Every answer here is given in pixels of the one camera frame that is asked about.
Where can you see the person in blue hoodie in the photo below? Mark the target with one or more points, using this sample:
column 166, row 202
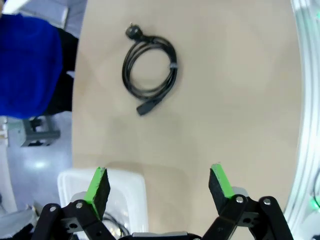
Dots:
column 25, row 62

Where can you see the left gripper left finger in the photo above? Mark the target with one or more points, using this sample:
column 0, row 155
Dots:
column 75, row 220

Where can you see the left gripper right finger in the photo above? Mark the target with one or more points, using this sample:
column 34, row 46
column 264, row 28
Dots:
column 245, row 220

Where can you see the clear plastic storage container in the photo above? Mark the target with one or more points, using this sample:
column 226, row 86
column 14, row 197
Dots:
column 125, row 190

